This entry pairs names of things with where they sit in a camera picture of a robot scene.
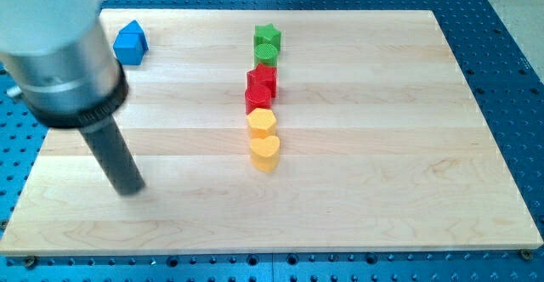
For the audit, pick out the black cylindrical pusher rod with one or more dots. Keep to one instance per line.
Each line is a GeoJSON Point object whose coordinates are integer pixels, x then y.
{"type": "Point", "coordinates": [110, 150]}

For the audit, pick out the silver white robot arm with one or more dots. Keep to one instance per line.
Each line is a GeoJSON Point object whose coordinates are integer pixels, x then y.
{"type": "Point", "coordinates": [64, 71]}

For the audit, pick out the blue triangle block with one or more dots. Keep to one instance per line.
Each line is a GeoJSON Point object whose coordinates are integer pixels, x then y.
{"type": "Point", "coordinates": [134, 28]}

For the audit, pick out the yellow heart block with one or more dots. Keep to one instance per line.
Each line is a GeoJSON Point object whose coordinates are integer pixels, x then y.
{"type": "Point", "coordinates": [265, 153]}

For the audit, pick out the blue cube block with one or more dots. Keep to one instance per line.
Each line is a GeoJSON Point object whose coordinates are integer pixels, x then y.
{"type": "Point", "coordinates": [129, 48]}

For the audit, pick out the brass screw bottom left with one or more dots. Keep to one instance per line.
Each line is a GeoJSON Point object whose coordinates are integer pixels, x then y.
{"type": "Point", "coordinates": [30, 261]}

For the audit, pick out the brass screw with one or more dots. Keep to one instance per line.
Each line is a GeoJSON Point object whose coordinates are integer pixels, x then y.
{"type": "Point", "coordinates": [526, 255]}
{"type": "Point", "coordinates": [30, 261]}

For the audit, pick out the yellow hexagon block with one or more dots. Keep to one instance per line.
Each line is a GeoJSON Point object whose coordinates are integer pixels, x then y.
{"type": "Point", "coordinates": [261, 123]}

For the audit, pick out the red cylinder block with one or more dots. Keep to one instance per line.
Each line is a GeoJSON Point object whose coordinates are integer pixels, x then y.
{"type": "Point", "coordinates": [257, 96]}

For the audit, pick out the red star block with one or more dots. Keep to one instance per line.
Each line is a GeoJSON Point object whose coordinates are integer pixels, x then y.
{"type": "Point", "coordinates": [263, 75]}

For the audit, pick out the green cylinder block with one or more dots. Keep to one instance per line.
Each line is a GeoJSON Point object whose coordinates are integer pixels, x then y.
{"type": "Point", "coordinates": [266, 54]}

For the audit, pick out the green star block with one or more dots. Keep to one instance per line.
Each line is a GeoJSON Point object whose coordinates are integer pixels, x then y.
{"type": "Point", "coordinates": [267, 34]}

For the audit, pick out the light wooden board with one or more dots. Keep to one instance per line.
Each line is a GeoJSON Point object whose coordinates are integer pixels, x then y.
{"type": "Point", "coordinates": [383, 146]}

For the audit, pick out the brass screw bottom right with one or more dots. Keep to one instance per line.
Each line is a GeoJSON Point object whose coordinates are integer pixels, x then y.
{"type": "Point", "coordinates": [526, 255]}

